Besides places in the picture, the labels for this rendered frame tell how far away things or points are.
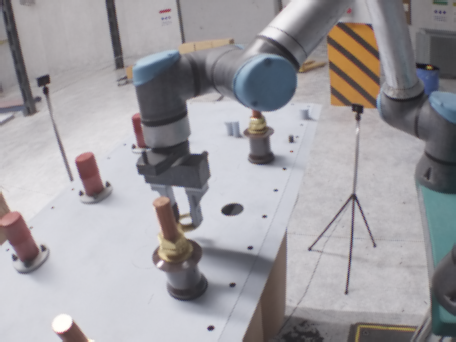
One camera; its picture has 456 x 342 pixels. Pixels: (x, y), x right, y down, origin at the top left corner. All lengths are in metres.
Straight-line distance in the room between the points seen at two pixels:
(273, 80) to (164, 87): 0.19
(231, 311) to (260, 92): 0.38
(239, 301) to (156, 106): 0.38
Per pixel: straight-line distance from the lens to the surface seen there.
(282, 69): 0.49
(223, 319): 0.60
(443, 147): 1.00
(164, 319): 0.63
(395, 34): 0.95
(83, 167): 1.00
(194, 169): 0.62
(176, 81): 0.58
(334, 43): 5.55
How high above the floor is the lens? 1.85
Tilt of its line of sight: 29 degrees down
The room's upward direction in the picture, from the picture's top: 8 degrees counter-clockwise
